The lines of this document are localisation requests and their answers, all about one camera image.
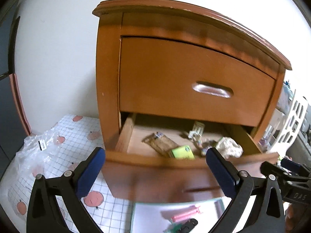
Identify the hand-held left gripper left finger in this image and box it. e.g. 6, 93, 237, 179
26, 147, 107, 233

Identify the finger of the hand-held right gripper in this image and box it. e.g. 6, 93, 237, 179
280, 157, 311, 176
260, 161, 292, 183

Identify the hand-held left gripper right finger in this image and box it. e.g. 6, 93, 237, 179
205, 148, 285, 233

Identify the cream crochet cloth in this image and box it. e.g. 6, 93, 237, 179
215, 137, 243, 159

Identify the pastel braided rope toy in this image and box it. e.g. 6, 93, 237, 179
194, 138, 215, 157

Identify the small green carton box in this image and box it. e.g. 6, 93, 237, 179
171, 145, 196, 161

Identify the wooden drawer with deep front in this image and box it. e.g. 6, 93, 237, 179
102, 112, 280, 203

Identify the pink hair roller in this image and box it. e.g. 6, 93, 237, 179
171, 207, 195, 221

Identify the brown cracker snack packet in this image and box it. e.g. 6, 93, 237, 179
142, 131, 180, 157

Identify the white tray with teal rim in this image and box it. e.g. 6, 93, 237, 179
130, 197, 234, 233

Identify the person's right hand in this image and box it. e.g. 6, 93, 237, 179
285, 203, 298, 233

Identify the white wooden rack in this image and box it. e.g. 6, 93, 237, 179
259, 108, 286, 151

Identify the clear plastic bag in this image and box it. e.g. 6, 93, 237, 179
16, 129, 67, 175

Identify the white plastic basket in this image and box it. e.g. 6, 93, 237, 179
270, 95, 309, 152

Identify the wooden nightstand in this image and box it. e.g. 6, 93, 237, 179
92, 0, 292, 203

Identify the red-brown door frame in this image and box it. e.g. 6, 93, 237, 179
9, 73, 31, 136

